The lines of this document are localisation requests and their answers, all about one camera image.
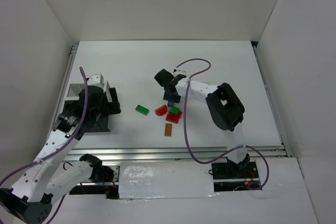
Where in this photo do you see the green and purple lego stack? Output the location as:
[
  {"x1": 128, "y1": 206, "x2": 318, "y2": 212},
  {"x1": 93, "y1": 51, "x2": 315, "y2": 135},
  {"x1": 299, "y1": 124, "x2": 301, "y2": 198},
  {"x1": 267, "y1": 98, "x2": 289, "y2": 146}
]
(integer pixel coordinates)
[{"x1": 167, "y1": 101, "x2": 175, "y2": 108}]

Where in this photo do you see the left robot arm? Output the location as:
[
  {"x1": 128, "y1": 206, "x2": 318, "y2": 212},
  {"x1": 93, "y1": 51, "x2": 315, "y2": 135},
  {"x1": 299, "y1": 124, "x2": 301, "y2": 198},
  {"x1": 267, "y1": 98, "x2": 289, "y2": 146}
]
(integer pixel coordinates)
[{"x1": 1, "y1": 86, "x2": 121, "y2": 223}]

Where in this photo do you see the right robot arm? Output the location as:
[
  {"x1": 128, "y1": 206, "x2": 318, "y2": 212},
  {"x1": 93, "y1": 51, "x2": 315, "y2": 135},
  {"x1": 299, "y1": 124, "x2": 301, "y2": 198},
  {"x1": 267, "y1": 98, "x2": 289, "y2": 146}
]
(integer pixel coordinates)
[{"x1": 154, "y1": 69, "x2": 250, "y2": 175}]

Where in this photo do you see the green square lego brick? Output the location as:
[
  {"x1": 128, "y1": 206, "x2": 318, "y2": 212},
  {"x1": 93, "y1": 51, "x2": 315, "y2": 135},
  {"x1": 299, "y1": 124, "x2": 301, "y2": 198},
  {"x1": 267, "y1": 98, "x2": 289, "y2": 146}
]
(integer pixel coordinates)
[{"x1": 169, "y1": 106, "x2": 180, "y2": 115}]

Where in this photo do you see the black slatted container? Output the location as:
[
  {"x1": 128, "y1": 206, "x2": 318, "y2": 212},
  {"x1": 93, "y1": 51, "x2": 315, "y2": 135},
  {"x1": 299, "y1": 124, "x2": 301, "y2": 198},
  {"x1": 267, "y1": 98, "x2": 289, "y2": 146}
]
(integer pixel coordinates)
[{"x1": 60, "y1": 99, "x2": 121, "y2": 133}]

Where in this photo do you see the red curved lego brick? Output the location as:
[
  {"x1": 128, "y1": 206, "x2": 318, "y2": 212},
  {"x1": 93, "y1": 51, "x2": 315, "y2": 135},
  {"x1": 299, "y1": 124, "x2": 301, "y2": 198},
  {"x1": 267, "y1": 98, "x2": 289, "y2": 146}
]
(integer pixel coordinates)
[{"x1": 154, "y1": 105, "x2": 167, "y2": 116}]

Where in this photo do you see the white slatted container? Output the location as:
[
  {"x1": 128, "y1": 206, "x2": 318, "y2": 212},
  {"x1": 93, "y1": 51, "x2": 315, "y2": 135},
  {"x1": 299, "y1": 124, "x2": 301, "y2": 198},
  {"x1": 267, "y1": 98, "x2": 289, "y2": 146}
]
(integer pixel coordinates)
[{"x1": 64, "y1": 80, "x2": 110, "y2": 101}]

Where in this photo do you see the orange flat lego plate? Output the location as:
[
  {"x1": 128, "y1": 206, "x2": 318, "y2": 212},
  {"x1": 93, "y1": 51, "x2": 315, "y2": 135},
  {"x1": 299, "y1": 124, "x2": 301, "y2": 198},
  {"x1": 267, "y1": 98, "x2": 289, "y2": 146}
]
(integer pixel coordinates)
[{"x1": 164, "y1": 123, "x2": 173, "y2": 137}]

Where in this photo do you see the silver tape sheet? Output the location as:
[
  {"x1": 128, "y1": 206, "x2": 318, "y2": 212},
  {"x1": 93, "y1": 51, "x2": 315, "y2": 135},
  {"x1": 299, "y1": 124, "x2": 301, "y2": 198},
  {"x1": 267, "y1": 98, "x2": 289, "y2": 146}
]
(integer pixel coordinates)
[{"x1": 119, "y1": 161, "x2": 216, "y2": 199}]

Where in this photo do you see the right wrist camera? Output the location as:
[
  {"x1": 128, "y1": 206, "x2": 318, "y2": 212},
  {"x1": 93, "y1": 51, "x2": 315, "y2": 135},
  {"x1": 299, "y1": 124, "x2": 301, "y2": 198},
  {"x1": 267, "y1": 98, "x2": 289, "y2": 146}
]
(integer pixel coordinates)
[{"x1": 173, "y1": 68, "x2": 186, "y2": 77}]

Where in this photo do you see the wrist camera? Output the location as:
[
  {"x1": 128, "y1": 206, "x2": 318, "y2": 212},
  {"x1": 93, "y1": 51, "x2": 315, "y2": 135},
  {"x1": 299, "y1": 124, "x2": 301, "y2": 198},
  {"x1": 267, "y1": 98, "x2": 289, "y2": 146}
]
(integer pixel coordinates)
[
  {"x1": 87, "y1": 73, "x2": 105, "y2": 89},
  {"x1": 173, "y1": 68, "x2": 186, "y2": 77}
]

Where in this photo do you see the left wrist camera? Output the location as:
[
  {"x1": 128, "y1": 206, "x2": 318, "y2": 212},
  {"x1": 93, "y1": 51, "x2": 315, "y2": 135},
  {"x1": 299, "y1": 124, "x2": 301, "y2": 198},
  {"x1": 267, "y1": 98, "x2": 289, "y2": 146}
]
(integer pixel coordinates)
[{"x1": 87, "y1": 73, "x2": 105, "y2": 89}]

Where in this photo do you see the aluminium frame rail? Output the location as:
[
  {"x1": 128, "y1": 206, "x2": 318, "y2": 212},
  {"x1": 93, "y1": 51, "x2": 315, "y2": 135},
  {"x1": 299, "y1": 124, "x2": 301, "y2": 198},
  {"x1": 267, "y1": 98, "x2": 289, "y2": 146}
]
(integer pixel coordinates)
[{"x1": 64, "y1": 146, "x2": 288, "y2": 162}]

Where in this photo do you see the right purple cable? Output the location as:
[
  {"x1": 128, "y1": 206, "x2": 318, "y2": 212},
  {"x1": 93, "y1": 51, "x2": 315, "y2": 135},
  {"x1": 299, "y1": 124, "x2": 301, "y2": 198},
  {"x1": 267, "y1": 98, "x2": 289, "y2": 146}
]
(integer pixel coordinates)
[{"x1": 173, "y1": 58, "x2": 271, "y2": 191}]

